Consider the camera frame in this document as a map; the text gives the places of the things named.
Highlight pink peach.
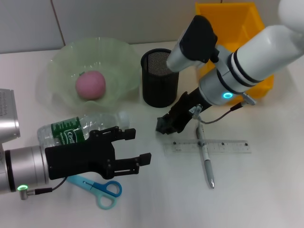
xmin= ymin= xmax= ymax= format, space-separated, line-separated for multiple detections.
xmin=75 ymin=70 xmax=106 ymax=100

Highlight blue teal scissors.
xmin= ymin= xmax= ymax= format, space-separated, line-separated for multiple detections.
xmin=66 ymin=175 xmax=123 ymax=211

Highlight black mesh pen holder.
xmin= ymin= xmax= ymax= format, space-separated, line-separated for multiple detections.
xmin=140 ymin=48 xmax=180 ymax=109

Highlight grey white ballpoint pen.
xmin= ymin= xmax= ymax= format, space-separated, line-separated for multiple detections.
xmin=196 ymin=122 xmax=216 ymax=190

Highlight yellow plastic bin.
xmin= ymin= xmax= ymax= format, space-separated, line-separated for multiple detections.
xmin=195 ymin=2 xmax=274 ymax=105

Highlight left arm connector cable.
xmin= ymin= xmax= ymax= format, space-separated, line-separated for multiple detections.
xmin=18 ymin=178 xmax=68 ymax=200

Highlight right arm connector cable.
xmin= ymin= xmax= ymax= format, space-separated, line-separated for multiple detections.
xmin=190 ymin=94 xmax=257 ymax=124

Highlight clear plastic ruler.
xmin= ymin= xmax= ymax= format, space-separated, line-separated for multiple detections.
xmin=164 ymin=139 xmax=252 ymax=155

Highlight clear green-label water bottle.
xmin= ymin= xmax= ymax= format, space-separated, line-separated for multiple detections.
xmin=37 ymin=111 xmax=131 ymax=149

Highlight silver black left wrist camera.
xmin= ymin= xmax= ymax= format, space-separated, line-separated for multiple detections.
xmin=0 ymin=89 xmax=21 ymax=144

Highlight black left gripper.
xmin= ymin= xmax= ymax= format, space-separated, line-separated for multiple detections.
xmin=45 ymin=125 xmax=152 ymax=180

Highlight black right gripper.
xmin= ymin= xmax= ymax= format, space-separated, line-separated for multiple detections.
xmin=155 ymin=87 xmax=210 ymax=135

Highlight arm connector cable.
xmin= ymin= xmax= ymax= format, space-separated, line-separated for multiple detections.
xmin=18 ymin=178 xmax=68 ymax=200
xmin=190 ymin=94 xmax=257 ymax=124

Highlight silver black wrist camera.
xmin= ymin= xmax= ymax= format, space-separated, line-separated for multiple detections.
xmin=0 ymin=89 xmax=21 ymax=144
xmin=166 ymin=15 xmax=219 ymax=72

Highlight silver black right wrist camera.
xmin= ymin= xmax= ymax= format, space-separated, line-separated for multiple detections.
xmin=166 ymin=15 xmax=219 ymax=72

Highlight translucent green fruit plate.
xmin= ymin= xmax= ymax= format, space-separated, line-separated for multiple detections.
xmin=46 ymin=37 xmax=141 ymax=114

